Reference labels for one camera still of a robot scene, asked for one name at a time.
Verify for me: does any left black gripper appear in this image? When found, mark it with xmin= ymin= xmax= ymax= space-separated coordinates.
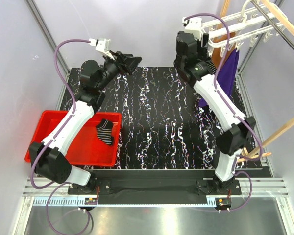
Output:
xmin=96 ymin=51 xmax=142 ymax=91

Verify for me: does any white clip hanger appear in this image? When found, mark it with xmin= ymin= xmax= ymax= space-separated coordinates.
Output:
xmin=201 ymin=0 xmax=287 ymax=53

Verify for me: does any black striped sock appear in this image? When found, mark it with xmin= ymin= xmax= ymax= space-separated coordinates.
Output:
xmin=204 ymin=57 xmax=217 ymax=75
xmin=96 ymin=119 xmax=114 ymax=146

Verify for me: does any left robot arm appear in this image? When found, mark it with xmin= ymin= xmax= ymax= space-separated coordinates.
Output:
xmin=28 ymin=51 xmax=142 ymax=194

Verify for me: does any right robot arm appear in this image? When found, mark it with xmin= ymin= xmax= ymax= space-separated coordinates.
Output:
xmin=174 ymin=31 xmax=256 ymax=194

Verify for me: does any purple cloth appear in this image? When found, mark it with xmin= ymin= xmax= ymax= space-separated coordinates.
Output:
xmin=199 ymin=48 xmax=240 ymax=107

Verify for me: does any metal hanging rod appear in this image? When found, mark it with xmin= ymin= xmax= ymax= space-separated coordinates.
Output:
xmin=252 ymin=0 xmax=294 ymax=62

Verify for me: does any red plastic tray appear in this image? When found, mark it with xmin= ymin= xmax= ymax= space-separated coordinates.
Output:
xmin=32 ymin=110 xmax=122 ymax=167

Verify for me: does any wooden drying rack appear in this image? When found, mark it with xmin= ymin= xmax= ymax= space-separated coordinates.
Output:
xmin=210 ymin=0 xmax=294 ymax=164

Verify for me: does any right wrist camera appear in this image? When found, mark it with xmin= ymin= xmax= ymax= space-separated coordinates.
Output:
xmin=182 ymin=17 xmax=202 ymax=40

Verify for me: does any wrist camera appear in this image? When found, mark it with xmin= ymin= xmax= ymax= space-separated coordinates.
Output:
xmin=89 ymin=38 xmax=114 ymax=60
xmin=182 ymin=17 xmax=202 ymax=40

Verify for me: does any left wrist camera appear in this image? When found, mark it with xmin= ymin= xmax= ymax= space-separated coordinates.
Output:
xmin=89 ymin=38 xmax=114 ymax=60

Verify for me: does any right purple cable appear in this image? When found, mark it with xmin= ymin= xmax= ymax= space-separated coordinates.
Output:
xmin=183 ymin=13 xmax=264 ymax=212

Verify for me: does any purple cable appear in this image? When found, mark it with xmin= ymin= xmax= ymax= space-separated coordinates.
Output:
xmin=30 ymin=38 xmax=98 ymax=232
xmin=183 ymin=13 xmax=264 ymax=212

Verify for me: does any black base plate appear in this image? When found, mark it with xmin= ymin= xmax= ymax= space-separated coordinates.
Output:
xmin=38 ymin=168 xmax=272 ymax=205

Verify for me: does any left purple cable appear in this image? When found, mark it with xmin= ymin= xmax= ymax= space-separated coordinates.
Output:
xmin=30 ymin=38 xmax=98 ymax=232

